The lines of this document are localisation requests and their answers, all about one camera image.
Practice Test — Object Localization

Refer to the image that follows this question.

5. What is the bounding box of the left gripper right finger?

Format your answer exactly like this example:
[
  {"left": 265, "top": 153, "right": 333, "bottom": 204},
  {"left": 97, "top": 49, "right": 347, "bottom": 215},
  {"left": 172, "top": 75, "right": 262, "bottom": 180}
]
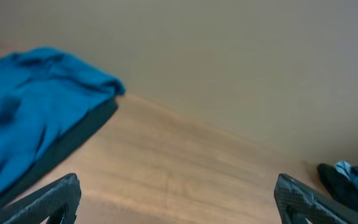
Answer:
[{"left": 274, "top": 174, "right": 358, "bottom": 224}]

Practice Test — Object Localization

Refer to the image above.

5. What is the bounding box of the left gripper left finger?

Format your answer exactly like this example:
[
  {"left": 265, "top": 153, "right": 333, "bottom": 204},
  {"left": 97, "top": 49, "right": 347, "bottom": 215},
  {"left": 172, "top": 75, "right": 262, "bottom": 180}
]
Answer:
[{"left": 0, "top": 173, "right": 81, "bottom": 224}]

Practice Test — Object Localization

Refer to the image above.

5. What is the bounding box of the black folded garment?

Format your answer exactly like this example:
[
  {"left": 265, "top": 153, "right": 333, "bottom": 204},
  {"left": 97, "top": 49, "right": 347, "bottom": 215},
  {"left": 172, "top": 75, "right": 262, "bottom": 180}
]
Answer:
[{"left": 317, "top": 164, "right": 358, "bottom": 213}]

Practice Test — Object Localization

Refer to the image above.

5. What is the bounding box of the black garment under shirt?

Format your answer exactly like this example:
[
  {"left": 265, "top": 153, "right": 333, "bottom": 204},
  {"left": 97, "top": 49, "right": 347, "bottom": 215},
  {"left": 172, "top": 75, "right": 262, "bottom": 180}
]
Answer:
[{"left": 0, "top": 98, "right": 118, "bottom": 208}]

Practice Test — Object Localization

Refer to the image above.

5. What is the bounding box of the bright blue shirt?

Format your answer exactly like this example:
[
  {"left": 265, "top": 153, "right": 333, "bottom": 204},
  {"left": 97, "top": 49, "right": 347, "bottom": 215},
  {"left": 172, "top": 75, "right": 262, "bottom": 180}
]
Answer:
[{"left": 0, "top": 47, "right": 125, "bottom": 193}]

